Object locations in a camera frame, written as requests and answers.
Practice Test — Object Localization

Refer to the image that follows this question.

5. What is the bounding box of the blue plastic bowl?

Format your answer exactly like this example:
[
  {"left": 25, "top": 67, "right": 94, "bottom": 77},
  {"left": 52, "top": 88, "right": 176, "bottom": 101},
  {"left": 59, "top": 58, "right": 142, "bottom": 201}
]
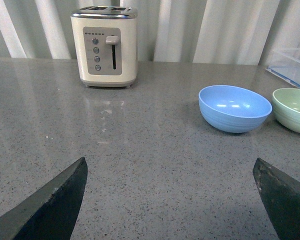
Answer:
[{"left": 198, "top": 85, "right": 272, "bottom": 133}]

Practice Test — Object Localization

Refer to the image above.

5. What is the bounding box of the green plastic bowl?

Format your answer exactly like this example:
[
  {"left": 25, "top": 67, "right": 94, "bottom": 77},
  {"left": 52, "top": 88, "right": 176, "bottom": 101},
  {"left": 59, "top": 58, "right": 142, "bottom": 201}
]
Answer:
[{"left": 272, "top": 88, "right": 300, "bottom": 133}]

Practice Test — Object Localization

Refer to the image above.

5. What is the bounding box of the cream two-slot toaster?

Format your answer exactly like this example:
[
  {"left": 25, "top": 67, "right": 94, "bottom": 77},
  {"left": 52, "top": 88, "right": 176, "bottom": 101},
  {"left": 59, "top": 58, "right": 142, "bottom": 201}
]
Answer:
[{"left": 70, "top": 6, "right": 138, "bottom": 88}]

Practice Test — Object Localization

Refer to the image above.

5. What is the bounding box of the white curtain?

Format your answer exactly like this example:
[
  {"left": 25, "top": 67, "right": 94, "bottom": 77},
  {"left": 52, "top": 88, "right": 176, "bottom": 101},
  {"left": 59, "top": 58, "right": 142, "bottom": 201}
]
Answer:
[{"left": 0, "top": 0, "right": 300, "bottom": 65}]

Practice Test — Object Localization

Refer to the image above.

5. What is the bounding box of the clear plastic food container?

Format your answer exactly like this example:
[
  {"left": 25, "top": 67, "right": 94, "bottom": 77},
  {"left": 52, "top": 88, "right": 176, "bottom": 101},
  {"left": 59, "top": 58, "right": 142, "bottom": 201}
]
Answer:
[{"left": 266, "top": 48, "right": 300, "bottom": 89}]

